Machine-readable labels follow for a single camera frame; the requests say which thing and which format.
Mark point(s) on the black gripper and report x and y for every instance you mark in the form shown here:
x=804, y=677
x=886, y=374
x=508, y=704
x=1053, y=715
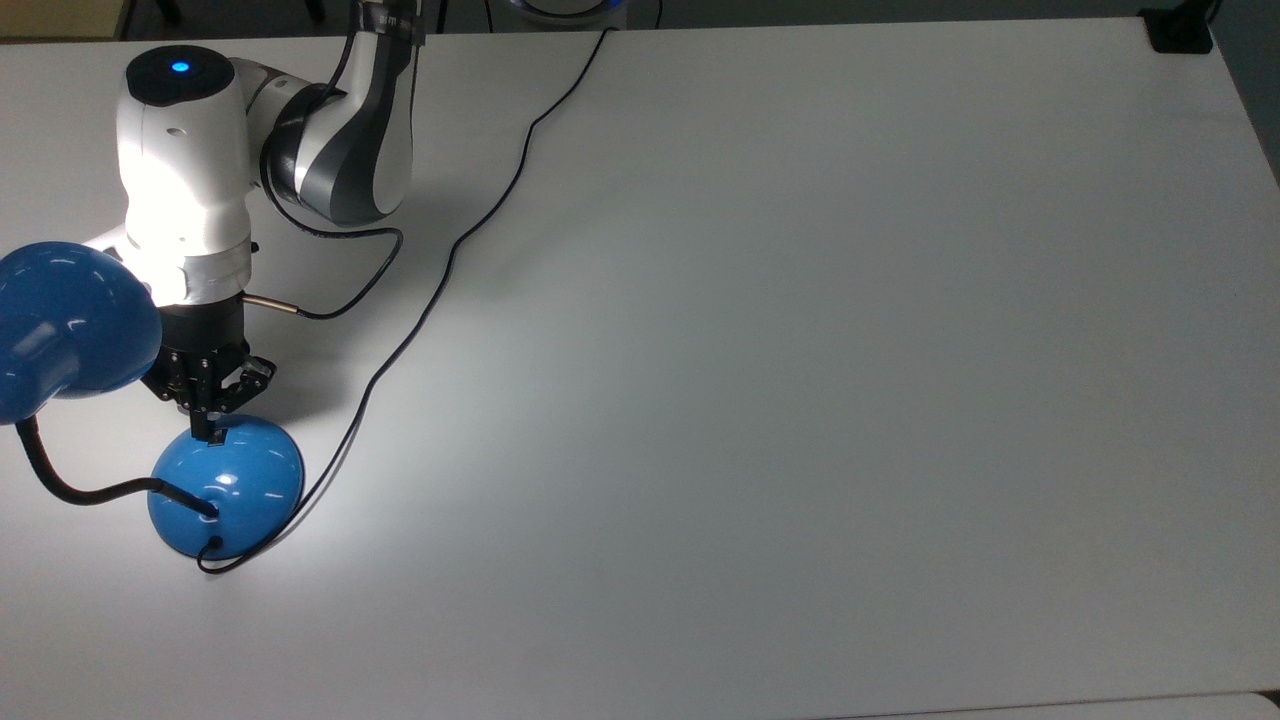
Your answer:
x=205, y=330

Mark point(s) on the blue desk lamp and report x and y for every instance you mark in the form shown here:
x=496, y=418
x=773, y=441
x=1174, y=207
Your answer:
x=240, y=480

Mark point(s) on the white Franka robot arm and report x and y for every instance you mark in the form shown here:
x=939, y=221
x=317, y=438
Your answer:
x=185, y=180

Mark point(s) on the tan wooden board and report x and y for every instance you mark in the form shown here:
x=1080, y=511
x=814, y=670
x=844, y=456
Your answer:
x=60, y=18

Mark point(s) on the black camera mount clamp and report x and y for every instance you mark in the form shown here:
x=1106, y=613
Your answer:
x=1180, y=35

